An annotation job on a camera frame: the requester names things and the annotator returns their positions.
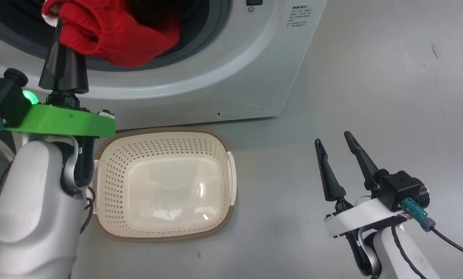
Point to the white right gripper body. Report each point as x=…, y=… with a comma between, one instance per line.
x=363, y=217

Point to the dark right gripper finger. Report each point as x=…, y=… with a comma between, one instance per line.
x=330, y=178
x=363, y=162

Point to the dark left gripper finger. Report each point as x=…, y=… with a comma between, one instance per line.
x=53, y=69
x=75, y=73

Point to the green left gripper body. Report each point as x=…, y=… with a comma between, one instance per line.
x=61, y=120

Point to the red and white garment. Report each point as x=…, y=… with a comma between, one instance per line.
x=119, y=31

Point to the cream perforated laundry basket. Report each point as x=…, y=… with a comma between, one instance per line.
x=165, y=186

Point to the white front-load washing machine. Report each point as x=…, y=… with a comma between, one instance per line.
x=216, y=77

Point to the black printed text label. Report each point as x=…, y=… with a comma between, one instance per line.
x=298, y=16

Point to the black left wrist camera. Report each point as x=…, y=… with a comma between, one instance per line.
x=2, y=97

